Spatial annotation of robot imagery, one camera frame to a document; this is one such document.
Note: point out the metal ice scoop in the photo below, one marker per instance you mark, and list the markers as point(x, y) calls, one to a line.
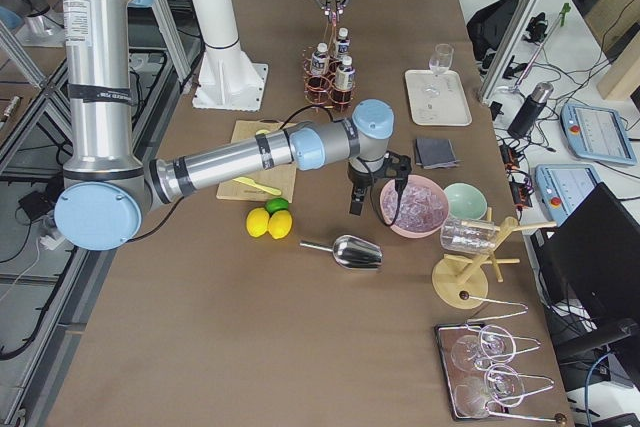
point(351, 252)

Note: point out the blue teach pendant upper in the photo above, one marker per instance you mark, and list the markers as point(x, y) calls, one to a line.
point(597, 134)

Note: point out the black thermos bottle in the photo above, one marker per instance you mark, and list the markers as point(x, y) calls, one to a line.
point(530, 110)

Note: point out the white rabbit tray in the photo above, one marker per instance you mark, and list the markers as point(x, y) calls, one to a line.
point(437, 100)

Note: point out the clear glass on rack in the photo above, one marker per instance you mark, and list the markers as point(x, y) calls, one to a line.
point(468, 236)

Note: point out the grey folded cloth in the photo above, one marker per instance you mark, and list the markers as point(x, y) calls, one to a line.
point(432, 153)

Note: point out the pink bowl with ice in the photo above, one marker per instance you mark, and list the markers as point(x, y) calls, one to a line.
point(423, 210)

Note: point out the clear wine glass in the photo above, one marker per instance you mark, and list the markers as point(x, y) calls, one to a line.
point(441, 59)

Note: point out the black glass holder tray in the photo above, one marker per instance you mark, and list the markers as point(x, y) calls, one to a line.
point(446, 335)

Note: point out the wooden cup rack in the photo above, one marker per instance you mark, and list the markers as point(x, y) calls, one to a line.
point(458, 278)

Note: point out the blue teach pendant lower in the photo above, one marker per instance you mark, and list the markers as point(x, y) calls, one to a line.
point(562, 187)

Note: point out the yellow lemon lower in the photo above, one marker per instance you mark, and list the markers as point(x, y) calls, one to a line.
point(280, 224)

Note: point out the yellow lemon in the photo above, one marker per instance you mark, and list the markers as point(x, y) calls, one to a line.
point(280, 224)
point(257, 222)

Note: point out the bamboo cutting board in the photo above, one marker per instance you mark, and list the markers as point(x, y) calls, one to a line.
point(280, 177)

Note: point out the copper wire bottle basket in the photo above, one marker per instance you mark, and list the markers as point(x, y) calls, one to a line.
point(318, 90)

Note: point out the yellow lemon upper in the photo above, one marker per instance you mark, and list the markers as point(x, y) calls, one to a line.
point(257, 222)

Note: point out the yellow plastic knife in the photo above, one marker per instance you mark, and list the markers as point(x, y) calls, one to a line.
point(261, 187)

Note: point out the tea bottle in basket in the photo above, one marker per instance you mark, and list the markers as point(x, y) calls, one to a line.
point(319, 60)
point(344, 82)

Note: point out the hanging wine glass upper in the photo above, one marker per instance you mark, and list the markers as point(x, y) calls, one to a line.
point(483, 347)

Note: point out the green lime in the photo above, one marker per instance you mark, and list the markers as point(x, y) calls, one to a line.
point(276, 204)

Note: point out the black monitor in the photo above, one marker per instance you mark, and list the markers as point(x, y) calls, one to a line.
point(596, 253)

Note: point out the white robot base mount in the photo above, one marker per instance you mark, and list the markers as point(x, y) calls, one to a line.
point(228, 79)

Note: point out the blue teach pendant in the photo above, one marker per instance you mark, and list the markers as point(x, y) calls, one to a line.
point(562, 187)
point(597, 134)

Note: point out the hanging wine glass lower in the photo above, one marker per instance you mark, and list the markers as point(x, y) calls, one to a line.
point(498, 389)

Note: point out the hanging wine glass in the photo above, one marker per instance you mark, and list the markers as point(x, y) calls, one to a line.
point(498, 389)
point(483, 347)

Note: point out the green bowl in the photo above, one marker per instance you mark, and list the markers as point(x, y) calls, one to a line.
point(465, 201)

